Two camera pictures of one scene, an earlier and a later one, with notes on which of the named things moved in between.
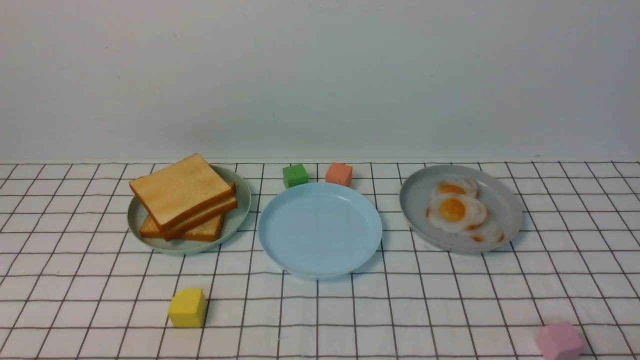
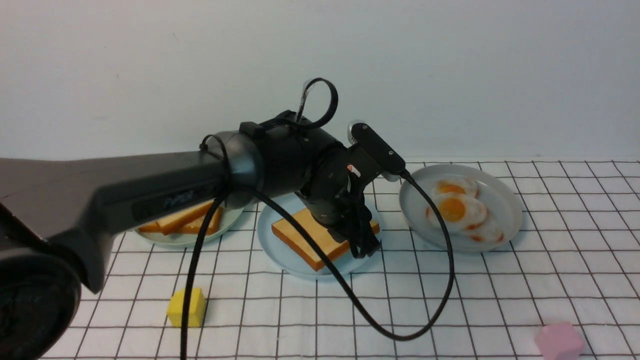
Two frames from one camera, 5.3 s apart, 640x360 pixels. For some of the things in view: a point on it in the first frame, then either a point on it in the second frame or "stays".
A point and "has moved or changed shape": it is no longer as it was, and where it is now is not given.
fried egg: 453,213 stays
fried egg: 462,186 stays
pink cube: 560,341 stays
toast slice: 178,191 has moved or changed shape
